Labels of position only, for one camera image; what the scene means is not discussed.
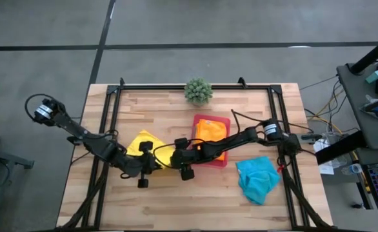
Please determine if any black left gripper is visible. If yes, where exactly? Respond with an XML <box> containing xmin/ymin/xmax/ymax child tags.
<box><xmin>126</xmin><ymin>140</ymin><xmax>163</xmax><ymax>189</ymax></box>

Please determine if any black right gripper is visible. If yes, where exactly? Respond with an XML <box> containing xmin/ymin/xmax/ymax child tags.
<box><xmin>170</xmin><ymin>137</ymin><xmax>206</xmax><ymax>181</ymax></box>

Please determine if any yellow microfiber towel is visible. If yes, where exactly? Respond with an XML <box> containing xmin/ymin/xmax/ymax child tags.
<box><xmin>126</xmin><ymin>130</ymin><xmax>175</xmax><ymax>169</ymax></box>

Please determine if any orange microfiber towel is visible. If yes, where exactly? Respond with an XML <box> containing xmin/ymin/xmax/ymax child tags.
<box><xmin>194</xmin><ymin>119</ymin><xmax>228</xmax><ymax>161</ymax></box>

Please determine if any pink plastic bin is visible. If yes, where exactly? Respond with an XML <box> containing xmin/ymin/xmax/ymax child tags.
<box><xmin>191</xmin><ymin>113</ymin><xmax>232</xmax><ymax>168</ymax></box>

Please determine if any blue microfiber towel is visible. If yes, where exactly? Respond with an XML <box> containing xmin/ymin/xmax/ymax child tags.
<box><xmin>235</xmin><ymin>156</ymin><xmax>282</xmax><ymax>206</ymax></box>

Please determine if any small potted green plant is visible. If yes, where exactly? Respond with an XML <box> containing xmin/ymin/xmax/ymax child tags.
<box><xmin>184</xmin><ymin>77</ymin><xmax>214</xmax><ymax>106</ymax></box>

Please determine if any grey metal stand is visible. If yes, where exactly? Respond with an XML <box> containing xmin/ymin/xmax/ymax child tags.
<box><xmin>0</xmin><ymin>144</ymin><xmax>35</xmax><ymax>170</ymax></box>

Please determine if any white paper sheet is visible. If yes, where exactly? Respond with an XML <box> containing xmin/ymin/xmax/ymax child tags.
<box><xmin>313</xmin><ymin>138</ymin><xmax>338</xmax><ymax>175</ymax></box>

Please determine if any black desk crossbar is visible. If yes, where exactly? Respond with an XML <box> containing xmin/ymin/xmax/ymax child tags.
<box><xmin>315</xmin><ymin>130</ymin><xmax>367</xmax><ymax>165</ymax></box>

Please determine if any clear plastic bottle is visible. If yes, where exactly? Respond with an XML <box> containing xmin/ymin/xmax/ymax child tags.
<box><xmin>341</xmin><ymin>163</ymin><xmax>364</xmax><ymax>176</ymax></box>

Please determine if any grey side desk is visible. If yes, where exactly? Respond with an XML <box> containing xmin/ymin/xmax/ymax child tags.
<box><xmin>336</xmin><ymin>63</ymin><xmax>378</xmax><ymax>151</ymax></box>

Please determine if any small teal box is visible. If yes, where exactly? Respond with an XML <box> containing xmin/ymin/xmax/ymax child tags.
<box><xmin>365</xmin><ymin>70</ymin><xmax>378</xmax><ymax>84</ymax></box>

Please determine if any black slanted pole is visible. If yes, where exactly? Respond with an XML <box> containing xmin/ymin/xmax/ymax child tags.
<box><xmin>350</xmin><ymin>32</ymin><xmax>378</xmax><ymax>75</ymax></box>

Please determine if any black aluminium table frame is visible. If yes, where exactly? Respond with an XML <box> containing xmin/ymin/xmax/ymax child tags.
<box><xmin>56</xmin><ymin>77</ymin><xmax>335</xmax><ymax>231</ymax></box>

